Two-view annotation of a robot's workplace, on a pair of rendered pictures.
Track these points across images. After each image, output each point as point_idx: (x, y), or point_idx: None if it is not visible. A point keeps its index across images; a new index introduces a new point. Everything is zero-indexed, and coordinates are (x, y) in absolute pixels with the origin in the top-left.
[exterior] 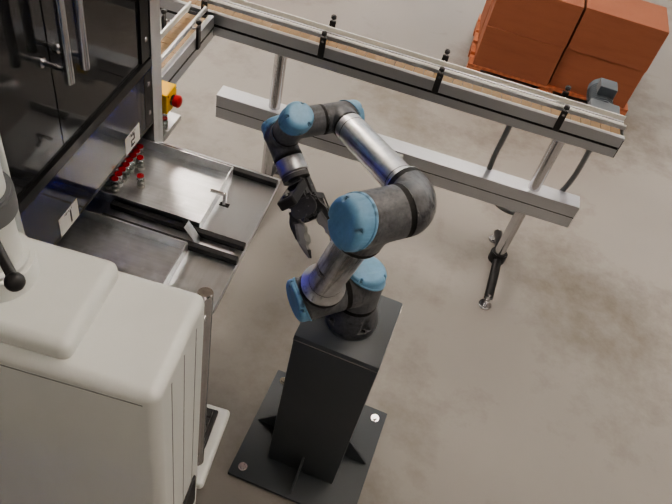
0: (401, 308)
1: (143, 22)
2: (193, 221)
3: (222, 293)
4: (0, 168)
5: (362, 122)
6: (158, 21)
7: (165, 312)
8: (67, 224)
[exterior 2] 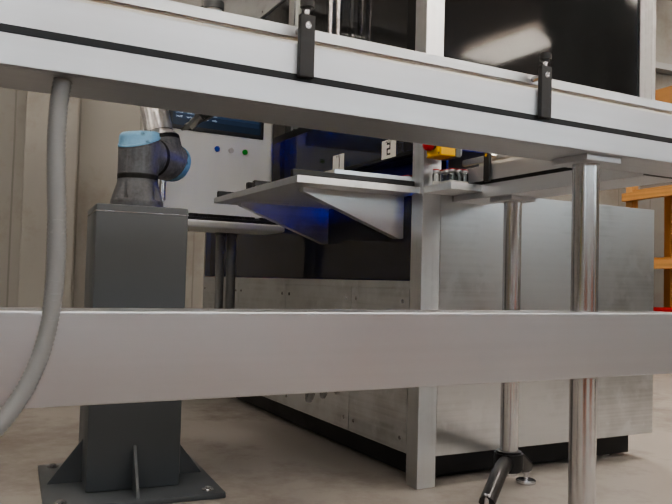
0: (95, 205)
1: (410, 43)
2: None
3: (234, 193)
4: None
5: None
6: (423, 47)
7: None
8: (336, 166)
